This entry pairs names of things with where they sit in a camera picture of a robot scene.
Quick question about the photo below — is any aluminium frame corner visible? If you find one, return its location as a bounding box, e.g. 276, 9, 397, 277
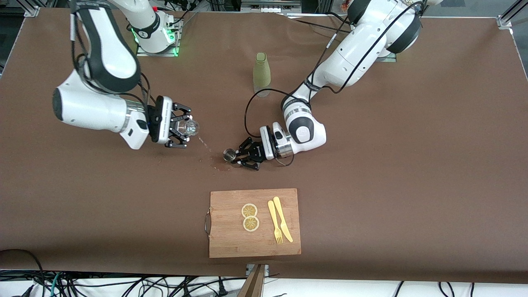
497, 0, 528, 30

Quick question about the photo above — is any yellow plastic fork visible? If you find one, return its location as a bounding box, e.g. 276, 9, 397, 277
268, 200, 284, 245

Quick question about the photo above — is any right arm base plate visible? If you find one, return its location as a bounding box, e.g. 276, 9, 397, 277
135, 16, 183, 57

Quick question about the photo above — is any black base power cable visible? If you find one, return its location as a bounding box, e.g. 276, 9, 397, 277
285, 12, 351, 34

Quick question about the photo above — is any thick black looped cable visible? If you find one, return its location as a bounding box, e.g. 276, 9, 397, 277
0, 249, 45, 297

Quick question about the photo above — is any grey metal rail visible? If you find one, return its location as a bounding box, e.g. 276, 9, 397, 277
241, 0, 302, 13

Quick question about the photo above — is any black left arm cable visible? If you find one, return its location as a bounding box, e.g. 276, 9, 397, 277
244, 0, 426, 167

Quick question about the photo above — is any bamboo cutting board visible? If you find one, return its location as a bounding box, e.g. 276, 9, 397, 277
205, 188, 302, 259

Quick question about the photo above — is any brown table cover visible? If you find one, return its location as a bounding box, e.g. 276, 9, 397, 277
0, 8, 528, 284

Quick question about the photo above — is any clear glass measuring cup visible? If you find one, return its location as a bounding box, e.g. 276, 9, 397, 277
175, 118, 200, 139

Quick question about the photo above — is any yellow plastic knife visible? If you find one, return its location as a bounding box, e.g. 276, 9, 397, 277
273, 196, 294, 243

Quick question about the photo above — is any wooden post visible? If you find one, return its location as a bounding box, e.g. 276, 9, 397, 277
237, 264, 266, 297

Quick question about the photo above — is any green sleeved glass bottle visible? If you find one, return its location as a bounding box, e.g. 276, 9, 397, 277
253, 52, 271, 98

